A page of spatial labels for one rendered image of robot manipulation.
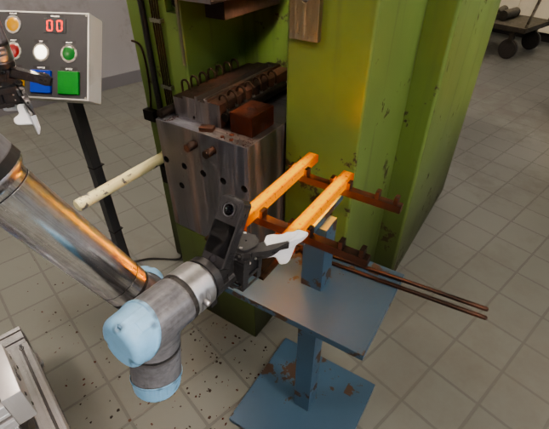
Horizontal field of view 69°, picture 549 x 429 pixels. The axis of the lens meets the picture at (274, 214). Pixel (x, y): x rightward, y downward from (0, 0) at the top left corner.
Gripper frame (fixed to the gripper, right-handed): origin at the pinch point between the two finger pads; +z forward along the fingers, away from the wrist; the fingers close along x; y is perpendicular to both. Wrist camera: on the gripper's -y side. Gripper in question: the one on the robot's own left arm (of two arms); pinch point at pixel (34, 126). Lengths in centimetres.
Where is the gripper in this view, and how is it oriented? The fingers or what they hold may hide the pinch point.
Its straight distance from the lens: 148.2
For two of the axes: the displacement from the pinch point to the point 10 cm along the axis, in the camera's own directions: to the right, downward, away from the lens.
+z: 0.0, 7.9, 6.1
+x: 6.6, 4.6, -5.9
